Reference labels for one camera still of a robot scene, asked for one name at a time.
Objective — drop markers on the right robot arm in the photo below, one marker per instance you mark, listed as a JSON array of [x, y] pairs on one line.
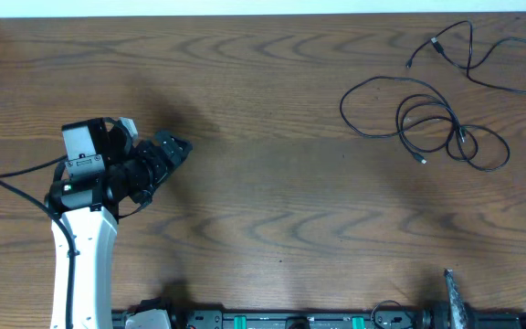
[[496, 317]]

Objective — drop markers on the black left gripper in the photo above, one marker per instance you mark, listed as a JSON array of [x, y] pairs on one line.
[[162, 155]]

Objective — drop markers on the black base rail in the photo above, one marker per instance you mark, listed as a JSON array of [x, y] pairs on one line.
[[387, 315]]

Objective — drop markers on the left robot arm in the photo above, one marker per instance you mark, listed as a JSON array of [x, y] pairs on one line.
[[106, 162]]

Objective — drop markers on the white back board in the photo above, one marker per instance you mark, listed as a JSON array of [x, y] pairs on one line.
[[86, 8]]

